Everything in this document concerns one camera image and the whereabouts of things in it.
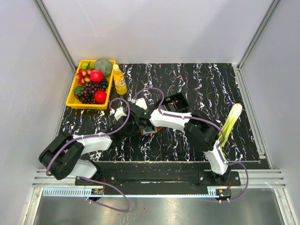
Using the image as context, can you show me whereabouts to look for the brown leather card holder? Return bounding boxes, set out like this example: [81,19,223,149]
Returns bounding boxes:
[141,127,162,135]

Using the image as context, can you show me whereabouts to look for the black plastic card box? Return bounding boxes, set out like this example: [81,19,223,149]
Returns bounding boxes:
[160,92,190,113]

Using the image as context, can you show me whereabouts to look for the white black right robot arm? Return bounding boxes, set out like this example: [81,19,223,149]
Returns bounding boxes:
[130,98,230,186]

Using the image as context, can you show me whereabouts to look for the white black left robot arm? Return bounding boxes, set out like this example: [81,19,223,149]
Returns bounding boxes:
[38,107,136,185]

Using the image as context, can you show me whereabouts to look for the yellow juice bottle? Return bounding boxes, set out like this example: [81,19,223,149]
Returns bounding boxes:
[113,64,128,95]

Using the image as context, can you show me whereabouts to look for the red pomegranate lower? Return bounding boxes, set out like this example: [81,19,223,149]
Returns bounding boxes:
[94,90,107,104]

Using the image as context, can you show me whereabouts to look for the red pomegranate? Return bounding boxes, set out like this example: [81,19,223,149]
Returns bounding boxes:
[94,90,107,104]
[90,70,104,83]

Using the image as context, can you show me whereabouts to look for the black grape bunch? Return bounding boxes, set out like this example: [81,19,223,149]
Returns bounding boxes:
[100,78,109,91]

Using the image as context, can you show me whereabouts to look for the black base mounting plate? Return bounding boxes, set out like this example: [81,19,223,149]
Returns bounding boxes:
[75,161,241,196]

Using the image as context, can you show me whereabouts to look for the dark purple grape bunch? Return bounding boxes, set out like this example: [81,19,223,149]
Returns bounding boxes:
[75,81,102,104]

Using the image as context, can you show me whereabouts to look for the red pomegranate upper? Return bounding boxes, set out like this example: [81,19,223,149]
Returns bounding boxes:
[90,70,104,83]

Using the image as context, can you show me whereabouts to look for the green melon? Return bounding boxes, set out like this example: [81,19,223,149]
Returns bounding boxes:
[94,59,113,77]

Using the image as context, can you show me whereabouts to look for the yellow plastic fruit tray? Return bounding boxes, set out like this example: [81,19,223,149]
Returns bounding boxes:
[66,59,116,110]

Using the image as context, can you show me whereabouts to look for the green lime fruit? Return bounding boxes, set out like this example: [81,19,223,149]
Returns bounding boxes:
[73,86,83,96]

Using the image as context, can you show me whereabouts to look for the small red fruit cluster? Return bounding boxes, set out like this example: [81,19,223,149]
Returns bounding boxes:
[75,68,92,86]

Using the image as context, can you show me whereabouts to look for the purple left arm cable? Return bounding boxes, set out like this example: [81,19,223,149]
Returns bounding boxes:
[45,97,131,213]

